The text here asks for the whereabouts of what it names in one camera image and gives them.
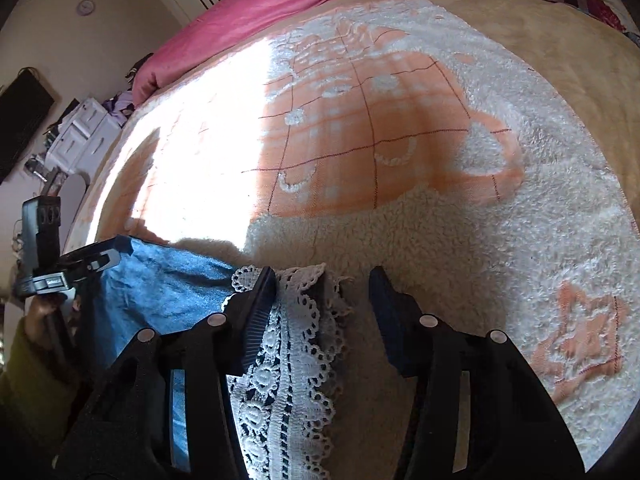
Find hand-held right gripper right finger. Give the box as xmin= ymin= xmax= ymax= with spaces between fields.
xmin=368 ymin=265 xmax=587 ymax=480

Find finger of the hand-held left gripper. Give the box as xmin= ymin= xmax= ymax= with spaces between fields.
xmin=57 ymin=237 xmax=134 ymax=277

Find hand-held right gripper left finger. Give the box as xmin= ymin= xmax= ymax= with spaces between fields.
xmin=55 ymin=265 xmax=279 ymax=480

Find blue denim jeans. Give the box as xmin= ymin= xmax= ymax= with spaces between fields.
xmin=80 ymin=237 xmax=353 ymax=480

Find person's left forearm green sleeve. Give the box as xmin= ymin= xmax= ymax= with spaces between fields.
xmin=0 ymin=317 xmax=88 ymax=480

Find person's left hand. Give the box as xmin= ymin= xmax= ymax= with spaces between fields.
xmin=22 ymin=297 xmax=83 ymax=361

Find white drawer unit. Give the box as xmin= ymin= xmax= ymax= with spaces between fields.
xmin=44 ymin=97 xmax=126 ymax=173

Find black keyboard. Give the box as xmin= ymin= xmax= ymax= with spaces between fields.
xmin=0 ymin=67 xmax=57 ymax=185

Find pile of clothes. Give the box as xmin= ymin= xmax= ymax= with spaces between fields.
xmin=100 ymin=52 xmax=156 ymax=121

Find peach and white fleece blanket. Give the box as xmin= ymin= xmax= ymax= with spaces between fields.
xmin=65 ymin=0 xmax=640 ymax=466

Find pink duvet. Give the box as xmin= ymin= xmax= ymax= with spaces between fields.
xmin=131 ymin=0 xmax=481 ymax=108

